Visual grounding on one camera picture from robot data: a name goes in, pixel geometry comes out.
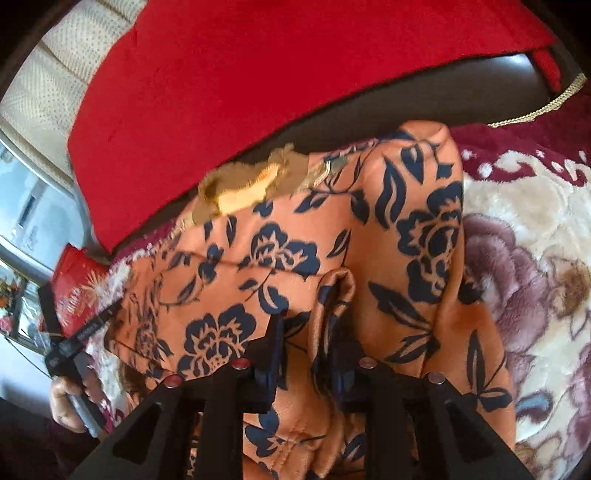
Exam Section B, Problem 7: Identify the orange floral cloth garment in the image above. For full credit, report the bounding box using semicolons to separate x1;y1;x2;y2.
105;122;516;479

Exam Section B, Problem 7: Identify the left hand holding gripper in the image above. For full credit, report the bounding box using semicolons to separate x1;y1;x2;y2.
49;353;106;439

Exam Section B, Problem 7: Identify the red egg roll box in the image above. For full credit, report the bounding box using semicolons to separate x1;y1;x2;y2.
51;244;108;337

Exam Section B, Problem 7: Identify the white refrigerator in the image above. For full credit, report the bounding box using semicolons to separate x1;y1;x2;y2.
1;135;90;283

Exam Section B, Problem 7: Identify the beige dotted curtain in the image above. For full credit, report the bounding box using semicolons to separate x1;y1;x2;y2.
1;1;146;192

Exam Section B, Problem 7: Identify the red blanket on sofa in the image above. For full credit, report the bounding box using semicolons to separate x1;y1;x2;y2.
68;1;561;250

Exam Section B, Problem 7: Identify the dark brown leather sofa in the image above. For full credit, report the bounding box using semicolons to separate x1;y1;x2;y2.
115;52;555;250

